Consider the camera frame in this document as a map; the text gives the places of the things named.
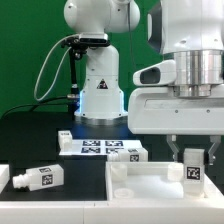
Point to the white square tabletop tray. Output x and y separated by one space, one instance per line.
152 180

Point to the white left fence wall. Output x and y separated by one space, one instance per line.
4 176

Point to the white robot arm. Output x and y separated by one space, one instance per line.
183 94

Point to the white fence wall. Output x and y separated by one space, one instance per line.
107 213
4 176

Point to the white marker base plate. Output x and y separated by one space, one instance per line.
95 147

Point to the black camera stand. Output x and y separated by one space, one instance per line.
74 66

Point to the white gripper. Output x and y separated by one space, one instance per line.
154 110

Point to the white front fence wall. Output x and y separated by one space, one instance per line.
107 213

